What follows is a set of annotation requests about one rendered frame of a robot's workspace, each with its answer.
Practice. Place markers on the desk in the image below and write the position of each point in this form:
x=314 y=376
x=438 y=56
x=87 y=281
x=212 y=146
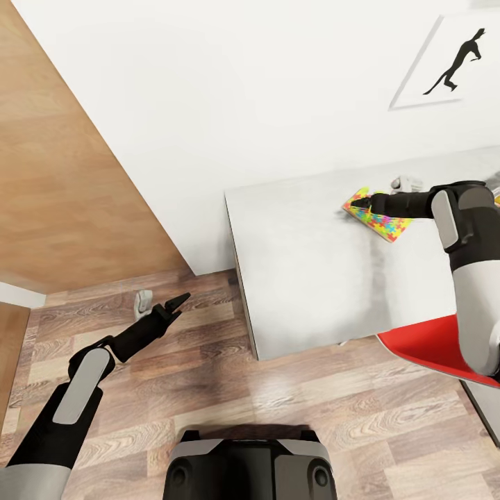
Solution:
x=311 y=274

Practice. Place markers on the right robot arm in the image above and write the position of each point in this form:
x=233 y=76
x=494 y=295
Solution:
x=469 y=227

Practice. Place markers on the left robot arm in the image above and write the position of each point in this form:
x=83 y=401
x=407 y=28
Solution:
x=42 y=464

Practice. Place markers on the jigsaw puzzle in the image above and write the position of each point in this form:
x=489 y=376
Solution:
x=389 y=228

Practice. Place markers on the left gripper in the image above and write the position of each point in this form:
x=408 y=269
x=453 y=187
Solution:
x=155 y=324

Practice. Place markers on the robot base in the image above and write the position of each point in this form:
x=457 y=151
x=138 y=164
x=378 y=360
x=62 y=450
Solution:
x=250 y=469

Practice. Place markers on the painting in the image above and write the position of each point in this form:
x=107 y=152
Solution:
x=457 y=56

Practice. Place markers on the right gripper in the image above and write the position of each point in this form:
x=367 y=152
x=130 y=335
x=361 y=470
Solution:
x=394 y=206

